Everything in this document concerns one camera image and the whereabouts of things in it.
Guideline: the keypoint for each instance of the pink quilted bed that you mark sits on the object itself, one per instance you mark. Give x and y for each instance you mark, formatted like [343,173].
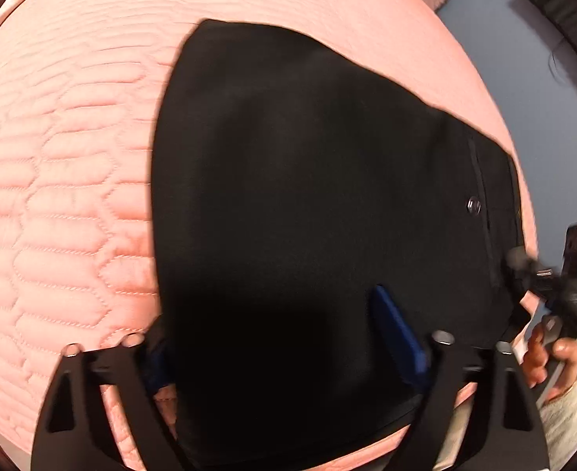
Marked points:
[67,181]

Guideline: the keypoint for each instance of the person's right forearm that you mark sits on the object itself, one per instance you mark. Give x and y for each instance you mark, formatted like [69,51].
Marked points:
[565,427]

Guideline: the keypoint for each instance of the wall television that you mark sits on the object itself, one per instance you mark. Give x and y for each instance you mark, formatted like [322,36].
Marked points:
[573,14]

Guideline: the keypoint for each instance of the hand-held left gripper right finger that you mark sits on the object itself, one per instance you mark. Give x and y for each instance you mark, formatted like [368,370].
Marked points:
[399,338]

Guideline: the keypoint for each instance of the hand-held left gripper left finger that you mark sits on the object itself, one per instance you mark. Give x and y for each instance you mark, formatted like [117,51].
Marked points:
[121,387]

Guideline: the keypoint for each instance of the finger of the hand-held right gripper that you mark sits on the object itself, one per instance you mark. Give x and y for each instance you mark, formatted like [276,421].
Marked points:
[524,265]

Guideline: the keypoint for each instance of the person's right hand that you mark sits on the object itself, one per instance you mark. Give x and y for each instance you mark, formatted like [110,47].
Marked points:
[561,353]

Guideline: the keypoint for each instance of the black pants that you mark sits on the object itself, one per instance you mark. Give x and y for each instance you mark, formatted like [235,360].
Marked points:
[293,230]

